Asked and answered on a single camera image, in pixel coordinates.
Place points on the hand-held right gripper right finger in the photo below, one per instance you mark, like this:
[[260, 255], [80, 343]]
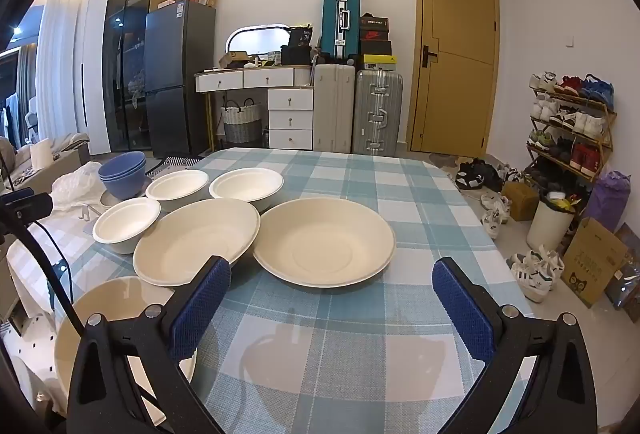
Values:
[[462, 309]]

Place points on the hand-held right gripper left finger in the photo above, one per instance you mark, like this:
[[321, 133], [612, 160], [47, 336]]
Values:
[[200, 309]]

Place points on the large cream paper plate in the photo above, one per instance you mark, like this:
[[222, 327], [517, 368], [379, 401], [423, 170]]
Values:
[[325, 239], [195, 239], [115, 304]]

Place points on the white paper bowl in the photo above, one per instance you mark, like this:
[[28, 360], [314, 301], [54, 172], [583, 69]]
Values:
[[125, 221], [245, 184], [177, 186]]

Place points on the beige sofa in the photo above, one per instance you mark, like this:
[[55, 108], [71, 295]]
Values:
[[30, 171]]

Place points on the white plastic bag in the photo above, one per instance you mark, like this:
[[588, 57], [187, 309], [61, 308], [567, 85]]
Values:
[[75, 186]]

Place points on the silver metal stand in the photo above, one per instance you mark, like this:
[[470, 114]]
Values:
[[92, 224]]

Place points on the white green sneaker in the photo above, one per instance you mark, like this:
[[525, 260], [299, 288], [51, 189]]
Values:
[[525, 264], [542, 281]]

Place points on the small white dish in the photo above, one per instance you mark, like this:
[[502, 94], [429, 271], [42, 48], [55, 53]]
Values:
[[107, 200]]

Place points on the blue checked tablecloth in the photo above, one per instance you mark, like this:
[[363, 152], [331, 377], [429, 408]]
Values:
[[350, 339]]

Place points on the white trash bin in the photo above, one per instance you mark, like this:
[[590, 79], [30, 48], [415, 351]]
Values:
[[547, 226]]

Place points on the brown cardboard box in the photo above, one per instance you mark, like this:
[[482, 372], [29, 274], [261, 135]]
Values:
[[520, 201]]

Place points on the black white sneaker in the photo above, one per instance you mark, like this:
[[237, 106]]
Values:
[[492, 176], [465, 176]]

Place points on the cat print cardboard box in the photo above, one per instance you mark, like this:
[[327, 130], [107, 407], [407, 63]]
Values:
[[595, 264]]

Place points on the white curtain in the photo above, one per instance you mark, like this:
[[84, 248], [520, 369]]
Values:
[[60, 64]]

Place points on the grey doormat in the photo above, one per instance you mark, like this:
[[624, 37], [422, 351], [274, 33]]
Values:
[[442, 160]]

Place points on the purple bag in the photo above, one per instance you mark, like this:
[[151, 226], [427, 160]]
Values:
[[607, 199]]

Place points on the woven laundry basket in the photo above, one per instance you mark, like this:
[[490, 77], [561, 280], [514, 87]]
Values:
[[241, 121]]

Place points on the tall glass door cabinet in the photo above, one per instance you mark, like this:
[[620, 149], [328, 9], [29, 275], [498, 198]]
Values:
[[125, 39]]

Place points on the dark grey refrigerator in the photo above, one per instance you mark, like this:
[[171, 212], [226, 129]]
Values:
[[175, 64]]

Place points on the white vanity desk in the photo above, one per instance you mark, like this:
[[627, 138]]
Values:
[[290, 119]]

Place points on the silver suitcase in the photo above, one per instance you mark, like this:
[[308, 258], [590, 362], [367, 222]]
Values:
[[377, 114]]

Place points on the yellow door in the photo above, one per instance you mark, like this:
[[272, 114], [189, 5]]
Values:
[[450, 89]]

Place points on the wooden shoe rack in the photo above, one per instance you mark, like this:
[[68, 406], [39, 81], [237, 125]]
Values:
[[611, 129]]

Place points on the beige suitcase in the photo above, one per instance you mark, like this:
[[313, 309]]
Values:
[[334, 109]]

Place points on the flat white box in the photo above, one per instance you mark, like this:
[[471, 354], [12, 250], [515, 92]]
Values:
[[167, 4]]

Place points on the small cardboard box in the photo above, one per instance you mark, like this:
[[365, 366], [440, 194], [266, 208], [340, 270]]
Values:
[[232, 59]]

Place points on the rounded mirror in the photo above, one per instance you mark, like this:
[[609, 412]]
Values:
[[255, 39]]

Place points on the red black shoebox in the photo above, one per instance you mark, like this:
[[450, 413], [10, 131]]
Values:
[[375, 34]]

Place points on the black paper bag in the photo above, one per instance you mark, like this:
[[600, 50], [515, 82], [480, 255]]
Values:
[[301, 36]]

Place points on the teal suitcase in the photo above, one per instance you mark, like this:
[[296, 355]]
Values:
[[332, 21]]

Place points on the white light switch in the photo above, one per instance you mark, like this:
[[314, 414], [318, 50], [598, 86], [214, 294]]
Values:
[[567, 42]]

